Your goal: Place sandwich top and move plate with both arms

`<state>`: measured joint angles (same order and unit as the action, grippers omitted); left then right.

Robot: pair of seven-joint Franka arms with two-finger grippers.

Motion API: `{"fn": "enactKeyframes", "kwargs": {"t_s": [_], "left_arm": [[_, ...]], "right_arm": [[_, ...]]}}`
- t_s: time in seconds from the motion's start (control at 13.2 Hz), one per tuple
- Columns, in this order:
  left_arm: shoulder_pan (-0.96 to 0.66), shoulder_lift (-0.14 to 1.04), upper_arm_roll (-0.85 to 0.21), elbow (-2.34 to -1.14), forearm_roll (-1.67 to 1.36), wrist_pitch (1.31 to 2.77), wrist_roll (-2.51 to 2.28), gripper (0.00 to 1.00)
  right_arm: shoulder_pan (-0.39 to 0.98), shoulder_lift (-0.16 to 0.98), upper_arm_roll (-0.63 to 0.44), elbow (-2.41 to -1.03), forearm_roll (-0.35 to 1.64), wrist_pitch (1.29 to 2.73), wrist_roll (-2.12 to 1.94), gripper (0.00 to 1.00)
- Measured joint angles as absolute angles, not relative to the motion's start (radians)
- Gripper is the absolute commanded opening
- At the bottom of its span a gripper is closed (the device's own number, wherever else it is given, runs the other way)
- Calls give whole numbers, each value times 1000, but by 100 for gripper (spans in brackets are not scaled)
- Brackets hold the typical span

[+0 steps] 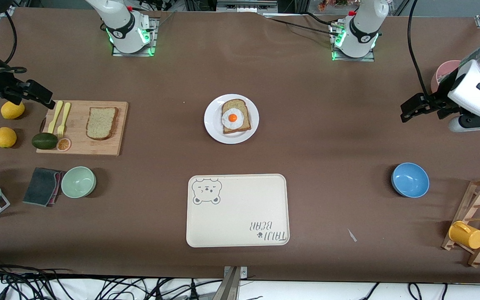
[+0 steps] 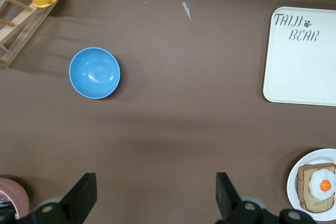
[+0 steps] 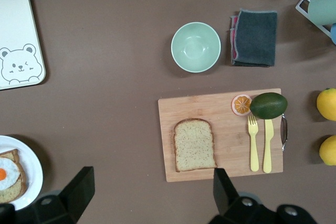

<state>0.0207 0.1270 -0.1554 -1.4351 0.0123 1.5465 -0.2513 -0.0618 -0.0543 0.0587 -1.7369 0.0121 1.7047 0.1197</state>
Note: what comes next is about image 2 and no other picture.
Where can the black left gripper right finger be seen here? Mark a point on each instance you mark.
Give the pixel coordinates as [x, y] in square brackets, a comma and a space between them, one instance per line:
[228, 200]

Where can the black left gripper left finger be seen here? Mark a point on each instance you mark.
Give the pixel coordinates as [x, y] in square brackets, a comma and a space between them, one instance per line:
[78, 197]

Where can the white round plate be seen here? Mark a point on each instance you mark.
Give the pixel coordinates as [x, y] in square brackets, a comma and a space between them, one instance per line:
[292, 190]

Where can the pink bowl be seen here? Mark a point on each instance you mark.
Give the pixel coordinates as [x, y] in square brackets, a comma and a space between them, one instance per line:
[21, 197]

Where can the brown bread slice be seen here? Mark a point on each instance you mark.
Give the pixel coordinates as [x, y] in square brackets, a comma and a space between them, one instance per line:
[304, 182]

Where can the fried egg toy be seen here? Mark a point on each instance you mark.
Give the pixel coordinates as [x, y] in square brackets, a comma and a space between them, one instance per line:
[324, 184]

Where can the blue bowl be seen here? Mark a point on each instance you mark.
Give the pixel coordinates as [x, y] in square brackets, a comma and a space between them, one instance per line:
[94, 73]

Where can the cream bear print tray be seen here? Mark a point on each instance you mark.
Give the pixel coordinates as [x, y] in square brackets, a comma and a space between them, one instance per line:
[302, 66]

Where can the wooden mug rack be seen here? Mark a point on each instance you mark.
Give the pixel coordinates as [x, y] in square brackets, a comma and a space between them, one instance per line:
[23, 24]

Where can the grey paper scrap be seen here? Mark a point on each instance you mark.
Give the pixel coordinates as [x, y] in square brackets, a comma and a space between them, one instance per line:
[187, 10]

